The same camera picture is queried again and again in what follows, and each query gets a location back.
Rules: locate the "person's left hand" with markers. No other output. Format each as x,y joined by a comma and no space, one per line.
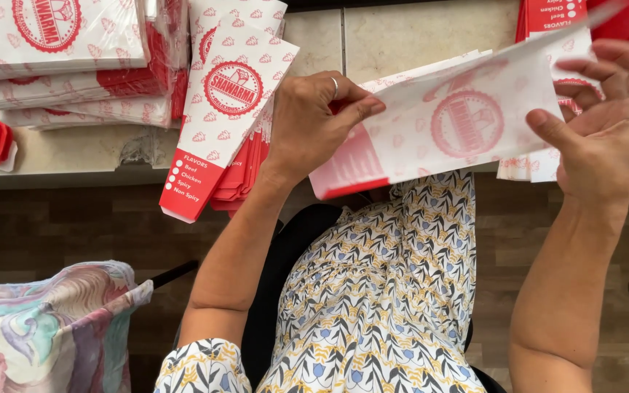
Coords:
303,125

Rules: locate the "person's right hand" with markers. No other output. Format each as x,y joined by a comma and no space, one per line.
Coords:
615,142

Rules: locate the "person's left fingers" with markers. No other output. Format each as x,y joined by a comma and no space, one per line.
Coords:
355,106

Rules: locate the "white red printed paper bag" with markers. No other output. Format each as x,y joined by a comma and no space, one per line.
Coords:
456,125

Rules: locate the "stack of printed paper bags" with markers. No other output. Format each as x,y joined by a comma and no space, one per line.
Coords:
527,166
227,103

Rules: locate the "black chair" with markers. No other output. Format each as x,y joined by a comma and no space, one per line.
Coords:
276,273

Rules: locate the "floral patterned dress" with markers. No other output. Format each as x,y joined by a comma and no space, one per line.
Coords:
380,305

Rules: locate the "plastic-wrapped paper bag bundle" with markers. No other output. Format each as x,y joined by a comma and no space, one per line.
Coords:
74,87
52,33
107,113

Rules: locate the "heap of red paper bags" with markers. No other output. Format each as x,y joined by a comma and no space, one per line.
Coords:
628,19

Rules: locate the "pastel floral cloth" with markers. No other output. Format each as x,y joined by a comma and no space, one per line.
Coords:
47,333

